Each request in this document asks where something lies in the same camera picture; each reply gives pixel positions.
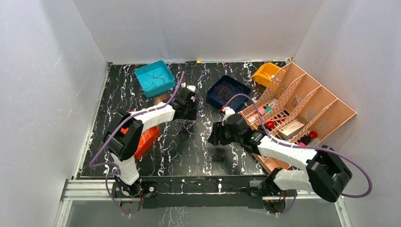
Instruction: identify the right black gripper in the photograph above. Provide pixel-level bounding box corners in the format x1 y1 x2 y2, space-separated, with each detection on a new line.
207 121 243 146

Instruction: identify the cable bundle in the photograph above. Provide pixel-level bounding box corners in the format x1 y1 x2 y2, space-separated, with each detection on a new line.
183 120 196 135

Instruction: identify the brown cable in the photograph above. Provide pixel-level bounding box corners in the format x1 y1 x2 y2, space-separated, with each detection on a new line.
214 83 246 103

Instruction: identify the white cable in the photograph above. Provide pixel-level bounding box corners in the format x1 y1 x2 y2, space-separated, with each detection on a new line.
139 130 155 148

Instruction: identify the dark cable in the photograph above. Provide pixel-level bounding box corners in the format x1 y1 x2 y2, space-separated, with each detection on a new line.
144 67 171 90

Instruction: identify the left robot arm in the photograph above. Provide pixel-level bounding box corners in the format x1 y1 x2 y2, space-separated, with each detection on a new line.
104 85 199 197

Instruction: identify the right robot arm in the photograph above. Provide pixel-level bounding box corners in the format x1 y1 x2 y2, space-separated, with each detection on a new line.
208 113 352 202

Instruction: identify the paperback book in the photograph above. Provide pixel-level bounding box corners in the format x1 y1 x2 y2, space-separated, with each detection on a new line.
154 94 171 105

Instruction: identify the teal plastic bin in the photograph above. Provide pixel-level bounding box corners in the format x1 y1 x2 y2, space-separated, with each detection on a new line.
134 61 175 98

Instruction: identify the dark blue plastic bin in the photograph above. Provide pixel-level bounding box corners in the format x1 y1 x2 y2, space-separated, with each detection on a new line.
206 75 252 109

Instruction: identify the orange plastic bin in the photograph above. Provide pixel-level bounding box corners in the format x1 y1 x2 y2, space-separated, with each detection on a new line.
119 126 160 161

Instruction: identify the yellow plastic bin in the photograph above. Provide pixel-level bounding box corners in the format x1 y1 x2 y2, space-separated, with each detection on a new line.
252 62 280 87

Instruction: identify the pink desk organizer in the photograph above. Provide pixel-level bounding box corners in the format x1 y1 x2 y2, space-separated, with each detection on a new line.
229 61 357 173

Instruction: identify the red black small tool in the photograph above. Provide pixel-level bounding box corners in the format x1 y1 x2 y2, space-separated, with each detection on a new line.
300 131 317 145

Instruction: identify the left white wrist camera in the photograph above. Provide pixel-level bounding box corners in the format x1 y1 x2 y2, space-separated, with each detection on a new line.
181 82 196 92

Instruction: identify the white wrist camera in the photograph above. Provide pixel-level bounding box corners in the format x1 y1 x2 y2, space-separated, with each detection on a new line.
221 106 236 122
181 82 196 92

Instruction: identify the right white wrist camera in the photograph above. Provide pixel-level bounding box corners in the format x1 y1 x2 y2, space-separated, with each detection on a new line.
221 106 236 122

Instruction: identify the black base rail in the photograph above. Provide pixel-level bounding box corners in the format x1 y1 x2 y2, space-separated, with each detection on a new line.
109 175 295 215

